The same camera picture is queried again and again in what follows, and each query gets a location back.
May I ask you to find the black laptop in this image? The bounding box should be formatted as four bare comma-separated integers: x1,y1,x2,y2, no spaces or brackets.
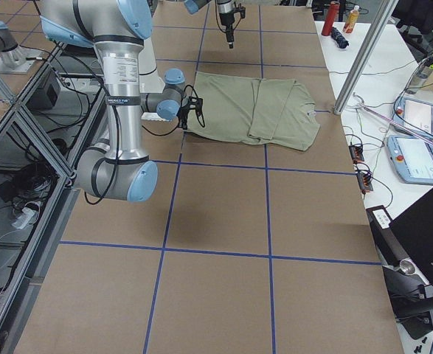
385,180,433,281

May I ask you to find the near blue teach pendant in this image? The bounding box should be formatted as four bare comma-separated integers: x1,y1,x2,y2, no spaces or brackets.
387,136,433,185

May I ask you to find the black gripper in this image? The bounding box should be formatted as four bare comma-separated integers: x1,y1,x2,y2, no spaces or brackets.
177,107,190,130
218,10,235,49

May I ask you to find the orange drink bottle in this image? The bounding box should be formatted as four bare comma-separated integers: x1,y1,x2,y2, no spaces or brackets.
343,4,360,33

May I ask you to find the blue teach pendant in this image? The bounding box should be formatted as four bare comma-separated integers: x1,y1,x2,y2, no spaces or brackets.
392,97,433,139
387,136,433,185

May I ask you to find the sage green long-sleeve shirt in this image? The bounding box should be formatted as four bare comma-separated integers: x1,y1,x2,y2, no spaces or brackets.
187,72,320,151

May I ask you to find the folded dark blue umbrella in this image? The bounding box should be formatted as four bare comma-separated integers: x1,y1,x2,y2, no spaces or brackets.
330,27,349,49

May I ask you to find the red cylindrical bottle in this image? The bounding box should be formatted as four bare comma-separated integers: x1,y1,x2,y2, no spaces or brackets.
321,1,341,37

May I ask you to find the far blue teach pendant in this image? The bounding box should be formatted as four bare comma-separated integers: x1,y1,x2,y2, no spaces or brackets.
392,97,433,139

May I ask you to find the aluminium frame post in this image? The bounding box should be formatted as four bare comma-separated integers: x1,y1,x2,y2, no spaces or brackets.
333,0,398,115

